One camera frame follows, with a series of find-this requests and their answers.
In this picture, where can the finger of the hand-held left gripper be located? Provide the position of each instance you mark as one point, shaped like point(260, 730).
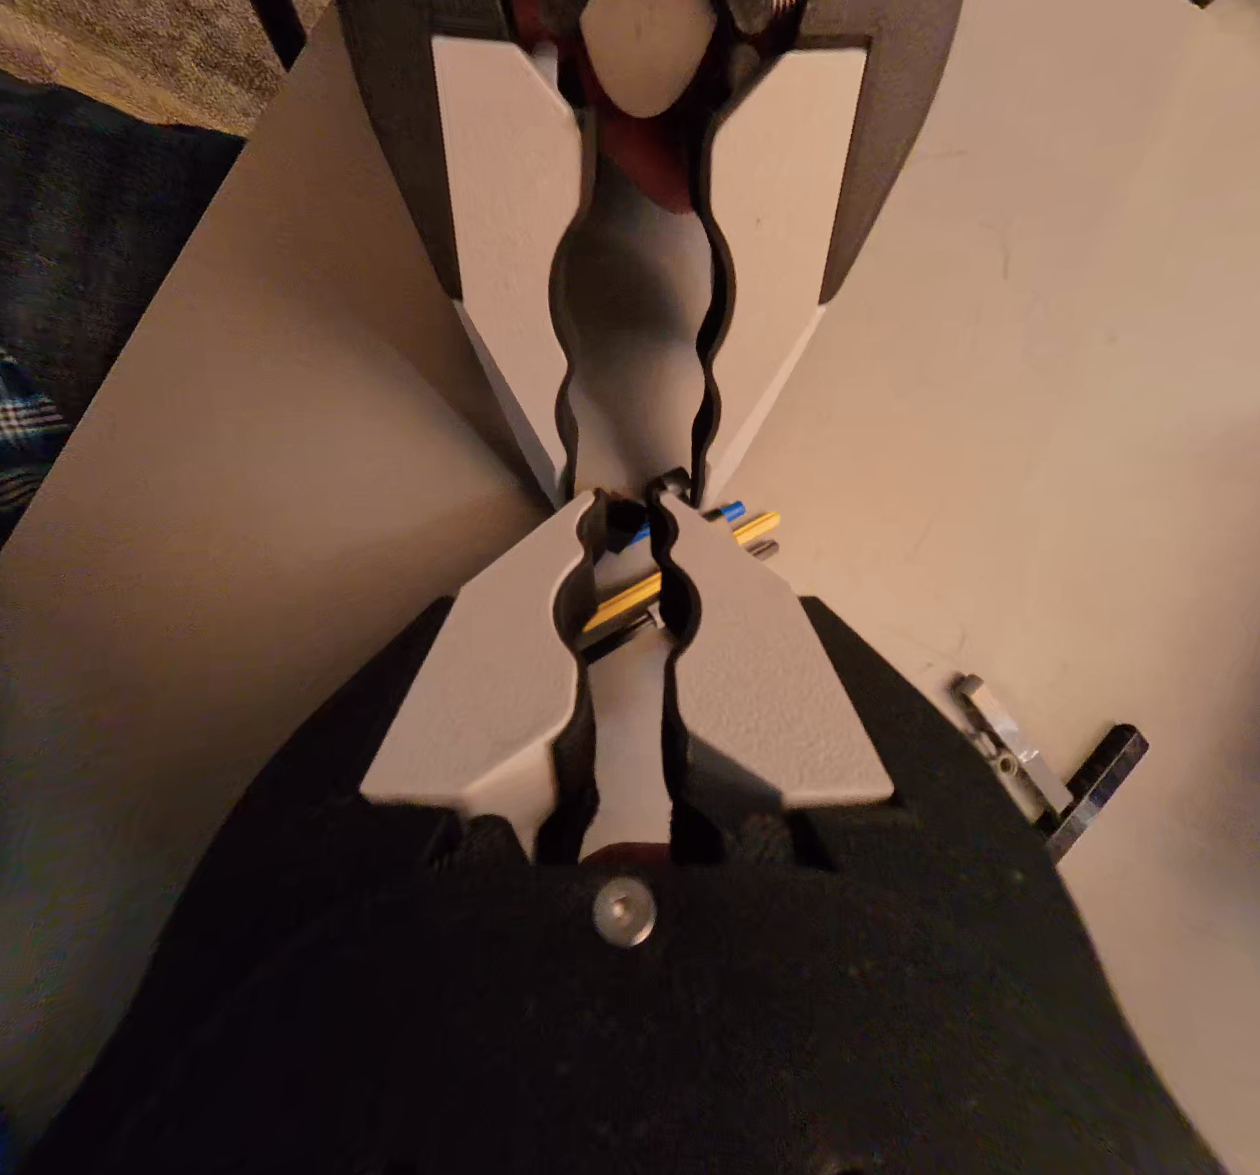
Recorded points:
point(788, 191)
point(502, 210)

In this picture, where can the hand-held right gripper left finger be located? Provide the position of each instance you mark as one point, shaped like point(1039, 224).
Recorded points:
point(472, 703)

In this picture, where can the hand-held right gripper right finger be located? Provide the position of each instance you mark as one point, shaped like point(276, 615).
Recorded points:
point(777, 703)

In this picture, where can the lego chassis assembly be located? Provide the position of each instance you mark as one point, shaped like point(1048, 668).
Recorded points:
point(753, 526)

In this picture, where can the small black lego connector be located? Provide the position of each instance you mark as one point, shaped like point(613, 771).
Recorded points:
point(671, 481)

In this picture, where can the grey lego beam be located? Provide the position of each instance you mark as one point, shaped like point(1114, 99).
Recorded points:
point(984, 703)

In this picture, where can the tiny grey lego bush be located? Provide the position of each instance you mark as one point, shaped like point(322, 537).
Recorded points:
point(1004, 763)

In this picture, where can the long black lego beam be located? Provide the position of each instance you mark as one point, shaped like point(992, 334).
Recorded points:
point(1102, 782)

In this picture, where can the person's dark pants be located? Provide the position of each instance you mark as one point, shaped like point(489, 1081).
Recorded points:
point(99, 260)

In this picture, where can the person's plaid shirt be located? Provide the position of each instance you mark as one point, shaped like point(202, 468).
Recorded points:
point(24, 427)

